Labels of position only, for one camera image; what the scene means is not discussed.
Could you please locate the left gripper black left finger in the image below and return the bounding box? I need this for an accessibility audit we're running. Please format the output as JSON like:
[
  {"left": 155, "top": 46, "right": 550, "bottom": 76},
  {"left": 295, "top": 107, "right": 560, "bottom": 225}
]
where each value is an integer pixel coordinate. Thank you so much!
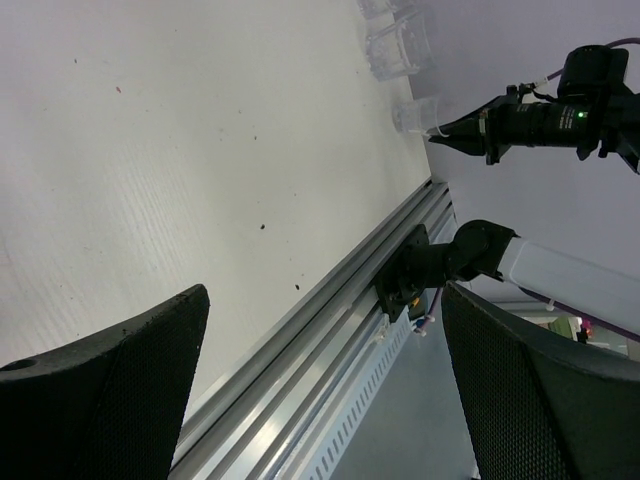
[{"left": 1, "top": 284, "right": 210, "bottom": 479}]

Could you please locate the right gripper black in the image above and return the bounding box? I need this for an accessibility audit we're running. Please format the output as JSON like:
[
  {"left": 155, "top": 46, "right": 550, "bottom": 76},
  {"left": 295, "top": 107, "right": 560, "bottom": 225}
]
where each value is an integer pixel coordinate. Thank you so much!
[{"left": 428, "top": 84, "right": 530, "bottom": 165}]

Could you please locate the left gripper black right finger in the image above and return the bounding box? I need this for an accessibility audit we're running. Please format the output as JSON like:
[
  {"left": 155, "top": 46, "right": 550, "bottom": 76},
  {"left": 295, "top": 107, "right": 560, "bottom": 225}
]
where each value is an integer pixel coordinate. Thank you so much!
[{"left": 442, "top": 283, "right": 639, "bottom": 479}]

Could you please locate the clear glass cup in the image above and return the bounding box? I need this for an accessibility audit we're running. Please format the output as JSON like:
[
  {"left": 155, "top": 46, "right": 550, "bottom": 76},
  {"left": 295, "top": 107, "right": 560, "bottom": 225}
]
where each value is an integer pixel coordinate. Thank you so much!
[
  {"left": 392, "top": 96, "right": 447, "bottom": 137},
  {"left": 365, "top": 11, "right": 435, "bottom": 82}
]

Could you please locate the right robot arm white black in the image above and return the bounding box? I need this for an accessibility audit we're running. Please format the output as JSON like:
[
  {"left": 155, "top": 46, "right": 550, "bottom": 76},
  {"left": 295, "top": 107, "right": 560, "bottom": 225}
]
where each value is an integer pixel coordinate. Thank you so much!
[{"left": 377, "top": 37, "right": 639, "bottom": 339}]

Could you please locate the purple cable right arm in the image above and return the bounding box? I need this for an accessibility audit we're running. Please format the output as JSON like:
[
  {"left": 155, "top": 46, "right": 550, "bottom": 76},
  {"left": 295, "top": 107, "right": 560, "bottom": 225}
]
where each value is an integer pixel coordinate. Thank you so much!
[{"left": 424, "top": 37, "right": 640, "bottom": 346}]

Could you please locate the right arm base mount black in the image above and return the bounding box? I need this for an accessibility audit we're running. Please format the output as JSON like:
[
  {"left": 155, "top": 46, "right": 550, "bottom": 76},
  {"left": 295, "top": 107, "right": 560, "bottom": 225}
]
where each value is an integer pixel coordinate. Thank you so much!
[{"left": 373, "top": 224, "right": 436, "bottom": 324}]

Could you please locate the aluminium mounting rail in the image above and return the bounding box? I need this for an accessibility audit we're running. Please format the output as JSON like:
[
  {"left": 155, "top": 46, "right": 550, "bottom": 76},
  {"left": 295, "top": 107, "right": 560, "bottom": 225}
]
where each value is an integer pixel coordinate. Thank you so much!
[{"left": 170, "top": 181, "right": 454, "bottom": 479}]

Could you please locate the white slotted cable duct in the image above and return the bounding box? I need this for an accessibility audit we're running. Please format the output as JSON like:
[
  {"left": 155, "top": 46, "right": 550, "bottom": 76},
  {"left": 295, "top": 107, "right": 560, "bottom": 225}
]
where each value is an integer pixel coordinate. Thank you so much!
[{"left": 288, "top": 313, "right": 413, "bottom": 479}]

